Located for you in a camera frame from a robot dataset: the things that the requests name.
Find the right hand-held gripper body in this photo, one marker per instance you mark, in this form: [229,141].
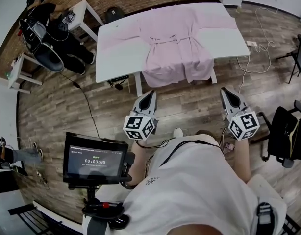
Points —
[243,126]

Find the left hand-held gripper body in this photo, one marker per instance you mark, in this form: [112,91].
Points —
[134,127]

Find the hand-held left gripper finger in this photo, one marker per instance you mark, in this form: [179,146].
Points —
[153,106]
[140,105]

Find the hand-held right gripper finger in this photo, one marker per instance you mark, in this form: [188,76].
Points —
[238,101]
[226,104]

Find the pink robe garment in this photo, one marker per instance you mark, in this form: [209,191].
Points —
[175,53]

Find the person's left forearm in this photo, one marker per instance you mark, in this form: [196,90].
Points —
[138,163]

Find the person's right forearm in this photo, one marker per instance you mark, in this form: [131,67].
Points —
[241,160]

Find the small black adapter box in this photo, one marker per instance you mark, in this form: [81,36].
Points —
[229,146]

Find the black power adapter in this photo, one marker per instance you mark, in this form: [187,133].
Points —
[119,86]

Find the black under-table control box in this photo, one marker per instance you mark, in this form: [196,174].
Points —
[119,78]

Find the black office chair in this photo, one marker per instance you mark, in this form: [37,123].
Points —
[280,131]

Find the black monitor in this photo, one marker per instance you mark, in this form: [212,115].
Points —
[94,160]

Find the large white table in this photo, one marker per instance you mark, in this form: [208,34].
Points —
[118,57]

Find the black bag yellow trim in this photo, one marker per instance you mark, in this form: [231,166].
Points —
[298,138]

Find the white power strip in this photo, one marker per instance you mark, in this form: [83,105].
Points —
[251,43]

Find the person's white t-shirt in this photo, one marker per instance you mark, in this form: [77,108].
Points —
[189,185]

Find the small pale bottle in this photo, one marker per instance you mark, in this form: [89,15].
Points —
[239,8]

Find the black backpack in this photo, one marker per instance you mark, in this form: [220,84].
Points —
[115,15]

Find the dark blue oval pad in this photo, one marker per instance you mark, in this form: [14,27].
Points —
[50,59]

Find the small white side table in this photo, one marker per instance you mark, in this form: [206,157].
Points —
[17,70]
[80,11]

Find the black monitor mount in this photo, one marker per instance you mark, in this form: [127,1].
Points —
[101,209]

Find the black metal frame chair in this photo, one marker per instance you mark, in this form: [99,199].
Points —
[30,217]

